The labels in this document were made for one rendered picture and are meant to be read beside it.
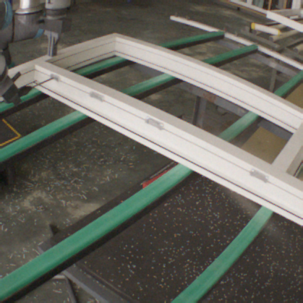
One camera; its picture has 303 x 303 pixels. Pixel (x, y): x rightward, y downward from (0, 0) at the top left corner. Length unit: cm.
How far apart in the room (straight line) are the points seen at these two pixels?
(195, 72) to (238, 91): 17
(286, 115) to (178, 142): 45
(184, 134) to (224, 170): 13
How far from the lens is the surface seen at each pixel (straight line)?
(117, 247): 111
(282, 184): 89
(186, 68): 141
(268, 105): 130
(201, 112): 153
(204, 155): 95
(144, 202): 85
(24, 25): 186
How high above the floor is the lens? 141
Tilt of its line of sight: 32 degrees down
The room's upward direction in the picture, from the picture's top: 8 degrees clockwise
